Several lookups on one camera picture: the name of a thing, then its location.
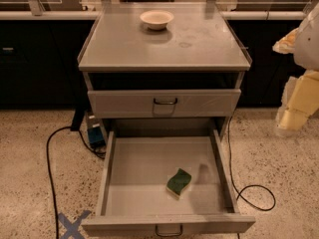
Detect green yellow sponge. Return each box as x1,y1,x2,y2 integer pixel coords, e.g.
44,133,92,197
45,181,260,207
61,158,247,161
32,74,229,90
166,168,191,199

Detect black cable right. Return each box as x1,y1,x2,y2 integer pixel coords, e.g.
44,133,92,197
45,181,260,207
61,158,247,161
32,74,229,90
226,115,277,212

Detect white bowl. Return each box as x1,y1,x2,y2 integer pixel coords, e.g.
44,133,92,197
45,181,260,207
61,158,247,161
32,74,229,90
140,10,173,31

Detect open middle drawer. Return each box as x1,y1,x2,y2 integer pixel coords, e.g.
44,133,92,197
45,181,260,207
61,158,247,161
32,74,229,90
82,130,255,237

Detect dark back counter cabinets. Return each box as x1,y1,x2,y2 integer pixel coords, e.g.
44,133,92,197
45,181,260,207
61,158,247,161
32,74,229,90
0,19,94,110

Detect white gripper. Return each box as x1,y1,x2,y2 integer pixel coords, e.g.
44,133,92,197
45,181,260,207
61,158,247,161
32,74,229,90
272,4,319,135

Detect blue box on floor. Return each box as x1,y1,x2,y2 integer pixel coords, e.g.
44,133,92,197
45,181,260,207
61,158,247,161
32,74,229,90
86,113,105,148

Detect blue tape cross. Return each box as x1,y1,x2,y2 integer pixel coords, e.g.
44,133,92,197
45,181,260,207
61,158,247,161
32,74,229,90
58,210,91,239

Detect grey drawer cabinet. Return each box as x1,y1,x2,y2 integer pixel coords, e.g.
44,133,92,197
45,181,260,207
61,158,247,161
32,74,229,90
79,3,251,137

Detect closed top drawer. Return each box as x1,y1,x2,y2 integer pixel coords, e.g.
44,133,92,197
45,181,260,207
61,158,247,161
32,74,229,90
88,89,241,119

